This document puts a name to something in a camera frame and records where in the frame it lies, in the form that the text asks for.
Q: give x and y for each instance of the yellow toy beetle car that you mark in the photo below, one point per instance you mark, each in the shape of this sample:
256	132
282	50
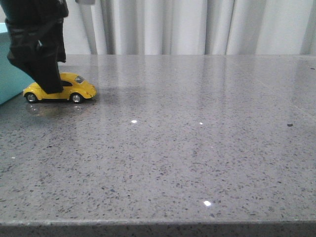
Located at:
75	89

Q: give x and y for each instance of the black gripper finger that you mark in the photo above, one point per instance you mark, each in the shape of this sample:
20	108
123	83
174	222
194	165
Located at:
61	55
34	49

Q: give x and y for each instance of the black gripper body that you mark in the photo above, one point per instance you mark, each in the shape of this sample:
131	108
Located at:
33	11

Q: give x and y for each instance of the light blue plastic box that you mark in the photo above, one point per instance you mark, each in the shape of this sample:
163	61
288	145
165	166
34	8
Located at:
12	79

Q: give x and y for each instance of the grey pleated curtain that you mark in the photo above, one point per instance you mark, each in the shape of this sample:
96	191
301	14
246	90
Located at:
191	27

